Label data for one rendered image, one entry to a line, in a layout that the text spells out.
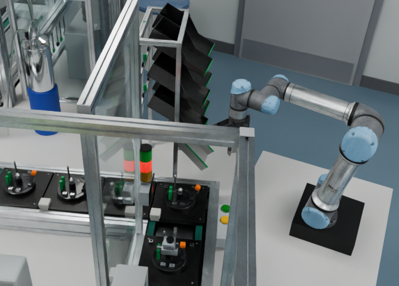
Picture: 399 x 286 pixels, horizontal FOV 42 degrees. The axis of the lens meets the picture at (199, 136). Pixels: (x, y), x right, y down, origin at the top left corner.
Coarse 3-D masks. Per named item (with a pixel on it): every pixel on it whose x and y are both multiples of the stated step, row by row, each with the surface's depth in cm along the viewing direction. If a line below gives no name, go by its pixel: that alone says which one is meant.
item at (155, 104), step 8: (160, 88) 241; (160, 96) 242; (168, 96) 243; (152, 104) 232; (160, 104) 231; (168, 104) 230; (184, 104) 243; (160, 112) 233; (168, 112) 232; (184, 112) 243; (192, 112) 245; (184, 120) 239; (192, 120) 242; (200, 120) 244
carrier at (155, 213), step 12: (156, 192) 237; (168, 192) 234; (180, 192) 229; (192, 192) 235; (204, 192) 239; (156, 204) 231; (168, 204) 228; (180, 204) 227; (192, 204) 229; (204, 204) 232; (156, 216) 223; (168, 216) 225; (180, 216) 226; (192, 216) 226; (204, 216) 226
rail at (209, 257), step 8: (216, 184) 245; (216, 192) 241; (208, 200) 235; (216, 200) 236; (208, 208) 232; (216, 208) 232; (208, 216) 228; (216, 216) 228; (208, 224) 224; (216, 224) 224; (208, 232) 220; (216, 232) 221; (208, 240) 217; (208, 248) 213; (208, 256) 211; (208, 264) 208; (208, 272) 204; (208, 280) 201
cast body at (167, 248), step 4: (164, 236) 201; (164, 240) 199; (168, 240) 198; (172, 240) 198; (164, 244) 198; (168, 244) 198; (172, 244) 198; (160, 248) 202; (164, 248) 199; (168, 248) 199; (172, 248) 198; (176, 248) 200; (164, 252) 200; (168, 252) 200; (172, 252) 200; (176, 252) 200
